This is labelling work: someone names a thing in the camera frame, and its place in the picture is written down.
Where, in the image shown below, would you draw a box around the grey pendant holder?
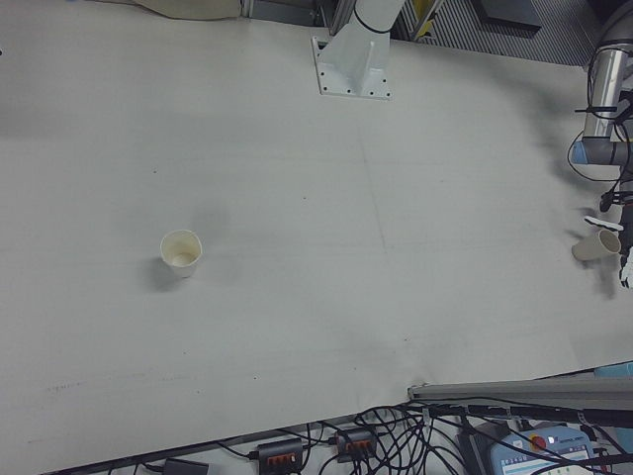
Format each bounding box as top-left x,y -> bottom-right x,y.
457,428 -> 496,475

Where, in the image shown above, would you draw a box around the black power adapter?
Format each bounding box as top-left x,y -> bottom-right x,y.
164,458 -> 209,475

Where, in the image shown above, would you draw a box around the aluminium profile cell frame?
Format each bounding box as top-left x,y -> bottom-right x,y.
407,378 -> 633,403

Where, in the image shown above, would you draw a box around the light blue storage box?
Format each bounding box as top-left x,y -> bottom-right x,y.
592,360 -> 633,383

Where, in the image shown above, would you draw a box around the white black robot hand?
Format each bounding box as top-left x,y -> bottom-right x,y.
583,212 -> 633,289

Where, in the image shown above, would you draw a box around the grey ribbed panel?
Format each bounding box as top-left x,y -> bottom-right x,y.
390,0 -> 602,68

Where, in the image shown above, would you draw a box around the black cable sleeve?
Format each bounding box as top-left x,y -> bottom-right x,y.
464,403 -> 633,428

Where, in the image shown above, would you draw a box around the white paper cup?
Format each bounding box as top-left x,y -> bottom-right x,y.
159,229 -> 205,280

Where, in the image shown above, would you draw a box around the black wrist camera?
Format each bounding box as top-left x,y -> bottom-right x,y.
599,191 -> 633,214

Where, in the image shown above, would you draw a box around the aluminium base frame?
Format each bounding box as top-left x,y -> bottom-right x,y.
240,0 -> 357,34

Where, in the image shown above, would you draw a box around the beige cup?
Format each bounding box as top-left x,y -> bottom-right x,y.
572,228 -> 623,263

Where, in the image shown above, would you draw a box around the yellow black hazard bracket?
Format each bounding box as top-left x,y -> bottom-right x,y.
412,0 -> 439,39

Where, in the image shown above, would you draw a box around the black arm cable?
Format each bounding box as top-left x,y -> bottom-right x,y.
566,47 -> 633,199

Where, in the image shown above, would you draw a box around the black hub orange ports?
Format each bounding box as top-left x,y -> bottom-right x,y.
334,428 -> 377,462
256,437 -> 306,469

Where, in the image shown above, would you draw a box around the white mounting pedestal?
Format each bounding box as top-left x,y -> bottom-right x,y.
311,0 -> 405,102

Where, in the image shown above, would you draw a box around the blue grey teach pendant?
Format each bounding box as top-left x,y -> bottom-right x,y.
487,425 -> 602,475

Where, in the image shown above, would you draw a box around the dark grey box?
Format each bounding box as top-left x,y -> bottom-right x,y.
477,0 -> 543,27

